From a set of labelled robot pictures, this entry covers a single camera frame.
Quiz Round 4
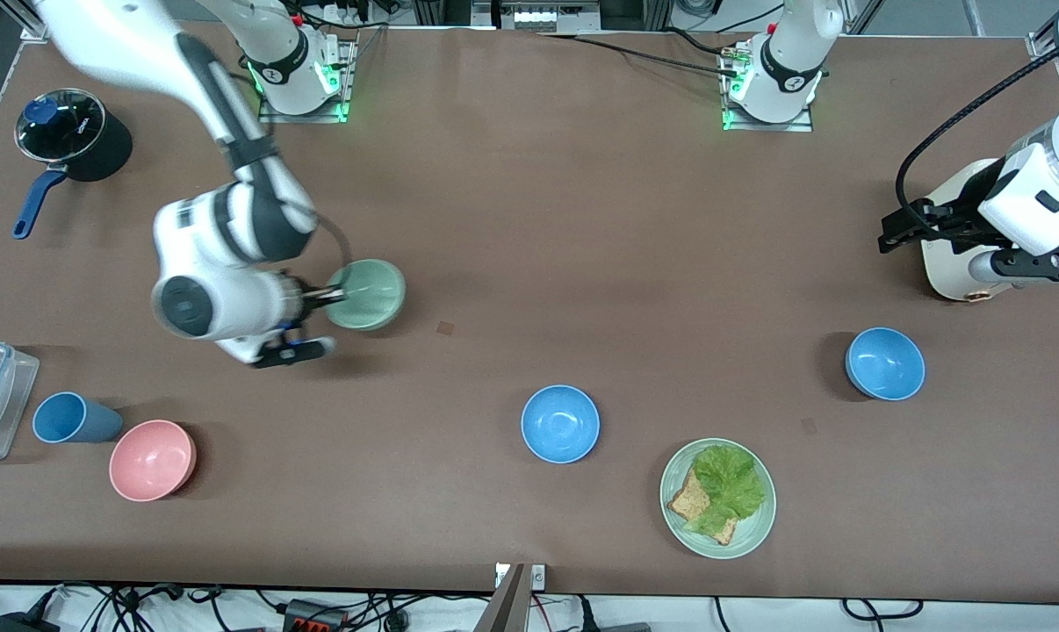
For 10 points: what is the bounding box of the blue bowl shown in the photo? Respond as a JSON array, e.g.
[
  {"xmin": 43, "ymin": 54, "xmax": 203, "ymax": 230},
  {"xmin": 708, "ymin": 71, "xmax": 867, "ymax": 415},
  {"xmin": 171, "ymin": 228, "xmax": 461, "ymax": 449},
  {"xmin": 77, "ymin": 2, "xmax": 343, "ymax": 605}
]
[
  {"xmin": 846, "ymin": 327, "xmax": 926, "ymax": 402},
  {"xmin": 521, "ymin": 384, "xmax": 601, "ymax": 464}
]

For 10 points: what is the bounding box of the green lettuce leaf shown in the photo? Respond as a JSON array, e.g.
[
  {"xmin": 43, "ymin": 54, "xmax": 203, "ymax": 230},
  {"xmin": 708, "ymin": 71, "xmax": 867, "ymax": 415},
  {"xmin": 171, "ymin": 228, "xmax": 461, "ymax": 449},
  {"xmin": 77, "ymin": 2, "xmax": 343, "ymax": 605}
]
[{"xmin": 688, "ymin": 445, "xmax": 767, "ymax": 536}]

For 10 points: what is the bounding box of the blue plastic cup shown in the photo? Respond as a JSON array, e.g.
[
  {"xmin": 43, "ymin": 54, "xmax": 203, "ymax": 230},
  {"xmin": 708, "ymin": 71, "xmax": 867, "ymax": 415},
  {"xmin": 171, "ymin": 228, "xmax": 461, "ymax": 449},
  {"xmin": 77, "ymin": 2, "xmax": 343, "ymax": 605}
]
[{"xmin": 32, "ymin": 391, "xmax": 124, "ymax": 444}]

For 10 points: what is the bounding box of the black table cable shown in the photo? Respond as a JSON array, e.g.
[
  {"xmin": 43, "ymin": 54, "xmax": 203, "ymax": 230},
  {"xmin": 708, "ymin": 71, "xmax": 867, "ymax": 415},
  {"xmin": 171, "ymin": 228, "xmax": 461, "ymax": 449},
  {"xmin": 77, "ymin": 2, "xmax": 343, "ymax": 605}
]
[{"xmin": 538, "ymin": 32, "xmax": 741, "ymax": 80}]

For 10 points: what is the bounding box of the white power strip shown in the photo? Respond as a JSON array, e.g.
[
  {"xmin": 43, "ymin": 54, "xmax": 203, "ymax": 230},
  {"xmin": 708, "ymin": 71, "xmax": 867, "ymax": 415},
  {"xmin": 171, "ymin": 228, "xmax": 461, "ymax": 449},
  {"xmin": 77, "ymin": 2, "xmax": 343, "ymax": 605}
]
[{"xmin": 314, "ymin": 0, "xmax": 381, "ymax": 27}]

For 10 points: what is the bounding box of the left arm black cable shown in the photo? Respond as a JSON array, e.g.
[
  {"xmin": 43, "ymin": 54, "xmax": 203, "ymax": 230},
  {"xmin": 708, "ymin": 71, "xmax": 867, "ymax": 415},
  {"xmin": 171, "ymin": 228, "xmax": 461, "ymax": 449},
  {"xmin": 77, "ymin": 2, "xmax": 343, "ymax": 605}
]
[{"xmin": 897, "ymin": 35, "xmax": 1059, "ymax": 231}]

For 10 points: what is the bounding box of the clear plastic container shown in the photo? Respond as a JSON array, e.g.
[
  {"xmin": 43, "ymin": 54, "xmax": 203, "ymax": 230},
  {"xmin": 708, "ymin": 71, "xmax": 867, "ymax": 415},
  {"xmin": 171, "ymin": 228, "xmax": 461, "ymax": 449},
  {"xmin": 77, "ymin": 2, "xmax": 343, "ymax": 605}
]
[{"xmin": 0, "ymin": 341, "xmax": 40, "ymax": 463}]

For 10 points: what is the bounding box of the pink bowl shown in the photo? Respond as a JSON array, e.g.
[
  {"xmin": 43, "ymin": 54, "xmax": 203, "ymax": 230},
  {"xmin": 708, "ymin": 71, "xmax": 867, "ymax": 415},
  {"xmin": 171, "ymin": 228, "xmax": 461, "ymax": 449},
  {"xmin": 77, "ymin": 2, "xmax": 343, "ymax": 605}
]
[{"xmin": 109, "ymin": 420, "xmax": 198, "ymax": 503}]

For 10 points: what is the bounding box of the toasted bread slice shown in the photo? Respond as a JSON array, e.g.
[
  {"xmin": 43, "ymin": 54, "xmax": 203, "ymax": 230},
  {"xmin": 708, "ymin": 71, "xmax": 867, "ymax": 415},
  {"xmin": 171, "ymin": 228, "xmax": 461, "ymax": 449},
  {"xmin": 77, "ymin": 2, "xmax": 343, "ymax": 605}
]
[{"xmin": 667, "ymin": 470, "xmax": 739, "ymax": 547}]

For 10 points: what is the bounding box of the glass lid blue knob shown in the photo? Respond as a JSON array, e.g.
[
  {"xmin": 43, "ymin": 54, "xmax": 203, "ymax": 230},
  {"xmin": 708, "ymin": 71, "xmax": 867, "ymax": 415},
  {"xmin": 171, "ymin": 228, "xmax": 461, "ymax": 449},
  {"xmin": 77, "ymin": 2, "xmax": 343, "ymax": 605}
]
[{"xmin": 15, "ymin": 89, "xmax": 107, "ymax": 164}]

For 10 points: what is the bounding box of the white toaster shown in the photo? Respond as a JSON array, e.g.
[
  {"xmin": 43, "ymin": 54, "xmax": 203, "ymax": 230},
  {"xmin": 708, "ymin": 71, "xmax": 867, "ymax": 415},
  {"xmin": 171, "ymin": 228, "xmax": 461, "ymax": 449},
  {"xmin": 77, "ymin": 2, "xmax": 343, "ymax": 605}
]
[{"xmin": 920, "ymin": 158, "xmax": 1027, "ymax": 304}]

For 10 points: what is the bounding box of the black pot blue handle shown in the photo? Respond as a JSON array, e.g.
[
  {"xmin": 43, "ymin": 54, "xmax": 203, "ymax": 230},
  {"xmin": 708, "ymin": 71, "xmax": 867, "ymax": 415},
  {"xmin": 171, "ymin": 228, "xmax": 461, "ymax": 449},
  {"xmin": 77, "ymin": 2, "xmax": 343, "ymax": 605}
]
[{"xmin": 13, "ymin": 88, "xmax": 133, "ymax": 241}]

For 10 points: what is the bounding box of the black red power strip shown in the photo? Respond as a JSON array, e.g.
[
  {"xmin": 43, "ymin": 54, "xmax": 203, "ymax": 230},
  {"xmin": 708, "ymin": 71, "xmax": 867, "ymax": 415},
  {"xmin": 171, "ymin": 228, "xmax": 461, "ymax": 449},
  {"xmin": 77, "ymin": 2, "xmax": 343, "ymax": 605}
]
[{"xmin": 284, "ymin": 599, "xmax": 348, "ymax": 632}]

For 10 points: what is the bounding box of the green plate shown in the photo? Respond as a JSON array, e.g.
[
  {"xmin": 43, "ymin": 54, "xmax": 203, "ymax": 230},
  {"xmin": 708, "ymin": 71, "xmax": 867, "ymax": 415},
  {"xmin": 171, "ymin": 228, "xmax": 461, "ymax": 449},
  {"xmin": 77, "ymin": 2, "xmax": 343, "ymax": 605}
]
[{"xmin": 659, "ymin": 437, "xmax": 777, "ymax": 560}]

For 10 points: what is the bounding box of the grey metal bar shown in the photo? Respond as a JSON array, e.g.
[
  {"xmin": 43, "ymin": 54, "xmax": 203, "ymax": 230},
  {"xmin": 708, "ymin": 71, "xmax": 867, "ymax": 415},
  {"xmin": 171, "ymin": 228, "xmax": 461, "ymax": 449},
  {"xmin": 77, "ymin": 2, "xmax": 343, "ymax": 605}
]
[{"xmin": 472, "ymin": 562, "xmax": 532, "ymax": 632}]

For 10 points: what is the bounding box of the green bowl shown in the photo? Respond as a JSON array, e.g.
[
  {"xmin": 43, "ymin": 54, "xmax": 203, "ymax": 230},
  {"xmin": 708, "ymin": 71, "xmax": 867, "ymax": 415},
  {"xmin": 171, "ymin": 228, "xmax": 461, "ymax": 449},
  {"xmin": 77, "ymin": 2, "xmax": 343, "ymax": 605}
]
[{"xmin": 326, "ymin": 258, "xmax": 407, "ymax": 333}]

